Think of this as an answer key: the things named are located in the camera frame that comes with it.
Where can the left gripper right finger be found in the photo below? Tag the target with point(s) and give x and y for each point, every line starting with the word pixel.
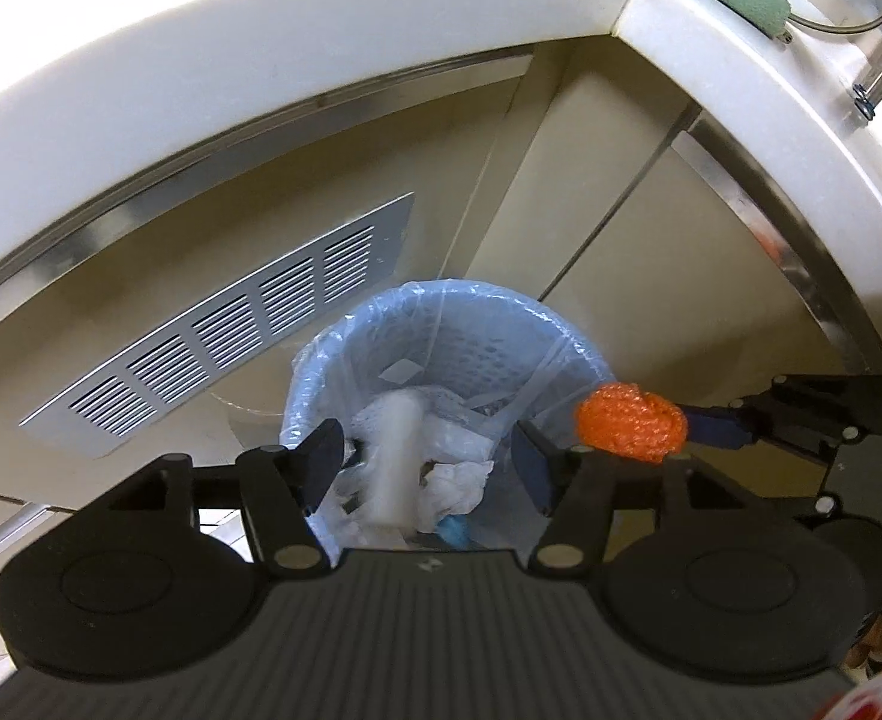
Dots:
pixel 575 491

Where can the white paper roll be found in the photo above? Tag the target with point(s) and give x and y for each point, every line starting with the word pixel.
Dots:
pixel 394 455

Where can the blue lined trash bin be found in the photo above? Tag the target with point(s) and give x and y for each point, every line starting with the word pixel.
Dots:
pixel 486 356

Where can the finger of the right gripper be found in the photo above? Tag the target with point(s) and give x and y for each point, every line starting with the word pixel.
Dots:
pixel 716 426

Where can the cabinet vent grille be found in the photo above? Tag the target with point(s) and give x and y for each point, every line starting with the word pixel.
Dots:
pixel 159 372

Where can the orange foam net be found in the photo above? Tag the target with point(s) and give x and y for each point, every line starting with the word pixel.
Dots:
pixel 621 419

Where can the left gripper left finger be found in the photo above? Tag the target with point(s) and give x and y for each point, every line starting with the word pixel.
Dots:
pixel 280 489

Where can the blue wrapper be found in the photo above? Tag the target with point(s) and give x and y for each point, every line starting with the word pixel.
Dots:
pixel 454 530

